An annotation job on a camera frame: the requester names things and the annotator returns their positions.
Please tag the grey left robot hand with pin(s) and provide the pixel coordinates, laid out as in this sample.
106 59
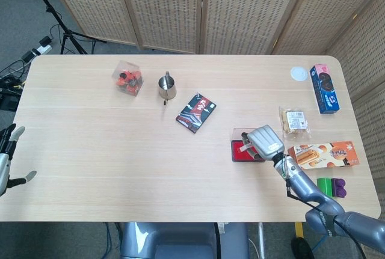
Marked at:
3 166

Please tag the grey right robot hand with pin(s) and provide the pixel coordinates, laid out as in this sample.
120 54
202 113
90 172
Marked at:
266 143

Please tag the white red stamp block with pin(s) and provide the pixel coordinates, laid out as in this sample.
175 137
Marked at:
242 149

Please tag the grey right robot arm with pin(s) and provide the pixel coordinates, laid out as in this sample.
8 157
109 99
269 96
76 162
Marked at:
303 187

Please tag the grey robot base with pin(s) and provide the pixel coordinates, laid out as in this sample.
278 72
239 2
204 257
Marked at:
180 241

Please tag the orange wafer roll box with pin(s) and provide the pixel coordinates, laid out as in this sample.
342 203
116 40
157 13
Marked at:
323 156

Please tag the black patterned card pack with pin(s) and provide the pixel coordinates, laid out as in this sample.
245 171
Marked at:
195 113

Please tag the blue cookie box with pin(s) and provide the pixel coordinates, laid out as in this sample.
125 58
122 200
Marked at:
326 90

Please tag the clear box of coffee capsules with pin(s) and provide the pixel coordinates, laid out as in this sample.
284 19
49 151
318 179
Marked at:
127 80

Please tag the red ink pad clear lid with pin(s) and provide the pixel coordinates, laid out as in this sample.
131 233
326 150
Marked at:
240 156

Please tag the clear packet of biscuits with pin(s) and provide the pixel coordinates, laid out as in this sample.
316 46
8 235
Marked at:
294 122

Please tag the green toy block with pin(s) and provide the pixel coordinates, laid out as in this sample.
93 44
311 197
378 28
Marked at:
324 187

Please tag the white round table grommet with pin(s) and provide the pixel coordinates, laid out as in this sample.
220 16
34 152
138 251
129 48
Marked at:
299 74

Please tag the purple toy block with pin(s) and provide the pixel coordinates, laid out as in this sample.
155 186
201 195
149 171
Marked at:
339 187

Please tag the white table leg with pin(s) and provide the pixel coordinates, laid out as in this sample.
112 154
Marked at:
261 241

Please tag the black round floor foot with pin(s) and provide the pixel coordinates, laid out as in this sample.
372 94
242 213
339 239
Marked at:
302 248

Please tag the stainless steel pitcher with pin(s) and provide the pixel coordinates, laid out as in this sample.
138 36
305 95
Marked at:
168 89

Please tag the white power strip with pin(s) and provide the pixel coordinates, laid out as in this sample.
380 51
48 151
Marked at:
42 50

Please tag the black tripod stand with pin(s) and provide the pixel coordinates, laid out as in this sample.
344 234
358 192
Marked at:
48 9

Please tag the wooden rattan folding screen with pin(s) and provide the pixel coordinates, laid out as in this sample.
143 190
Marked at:
165 6

